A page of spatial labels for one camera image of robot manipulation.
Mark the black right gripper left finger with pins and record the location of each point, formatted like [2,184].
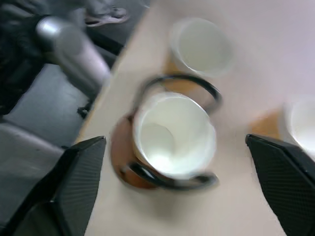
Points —
[73,186]

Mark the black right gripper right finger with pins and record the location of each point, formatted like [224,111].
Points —
[288,182]

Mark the brown paper cup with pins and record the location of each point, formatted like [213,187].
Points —
[201,46]
[302,123]
[172,137]

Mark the silver robot leg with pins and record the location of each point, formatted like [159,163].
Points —
[73,49]

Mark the grey sneaker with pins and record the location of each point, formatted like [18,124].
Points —
[105,15]

